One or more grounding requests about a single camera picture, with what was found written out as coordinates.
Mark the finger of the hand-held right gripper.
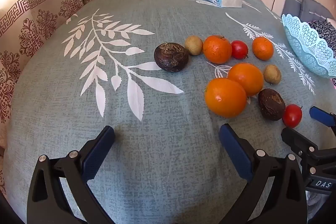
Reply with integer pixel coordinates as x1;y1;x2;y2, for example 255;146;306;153
281;127;319;159
309;106;336;135

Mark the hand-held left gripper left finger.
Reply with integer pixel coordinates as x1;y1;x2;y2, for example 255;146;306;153
27;125;116;224

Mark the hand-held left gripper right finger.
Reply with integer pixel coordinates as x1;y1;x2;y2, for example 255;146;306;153
219;123;307;224

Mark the red tomato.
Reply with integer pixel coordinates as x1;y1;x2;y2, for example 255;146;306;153
282;104;303;128
231;40;249;60

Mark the large orange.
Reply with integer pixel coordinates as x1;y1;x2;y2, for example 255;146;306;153
204;77;247;118

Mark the small brown round fruit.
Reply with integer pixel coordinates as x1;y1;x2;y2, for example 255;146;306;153
264;64;282;85
184;35;203;56

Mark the light blue lattice basket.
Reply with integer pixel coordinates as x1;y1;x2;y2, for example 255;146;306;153
281;13;336;79

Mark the smooth orange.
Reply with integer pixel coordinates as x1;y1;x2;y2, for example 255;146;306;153
227;63;264;97

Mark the small orange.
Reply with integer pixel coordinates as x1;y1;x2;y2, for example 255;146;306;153
252;37;274;61

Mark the orange with stem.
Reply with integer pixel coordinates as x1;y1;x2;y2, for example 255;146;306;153
203;35;232;64

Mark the large dark wrinkled passion fruit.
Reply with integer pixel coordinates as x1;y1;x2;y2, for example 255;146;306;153
154;42;189;72

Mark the teal leaf-print tablecloth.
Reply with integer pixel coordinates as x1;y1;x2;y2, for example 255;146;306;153
3;0;336;224

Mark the leopard print cloth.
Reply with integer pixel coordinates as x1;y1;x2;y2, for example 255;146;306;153
308;20;336;52

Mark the beige patterned curtain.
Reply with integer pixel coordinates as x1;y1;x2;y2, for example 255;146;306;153
0;0;125;148

